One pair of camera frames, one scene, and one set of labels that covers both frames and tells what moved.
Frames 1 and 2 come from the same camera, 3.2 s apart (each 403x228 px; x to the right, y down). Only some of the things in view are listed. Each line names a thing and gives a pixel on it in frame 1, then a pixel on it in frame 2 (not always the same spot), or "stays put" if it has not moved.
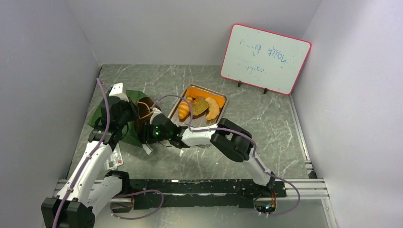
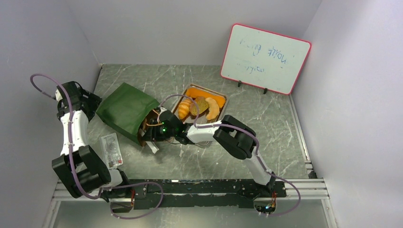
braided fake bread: (195, 92) stays put
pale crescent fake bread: (214, 109) stays put
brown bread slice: (200, 108) stays put
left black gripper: (134, 110) → (93, 101)
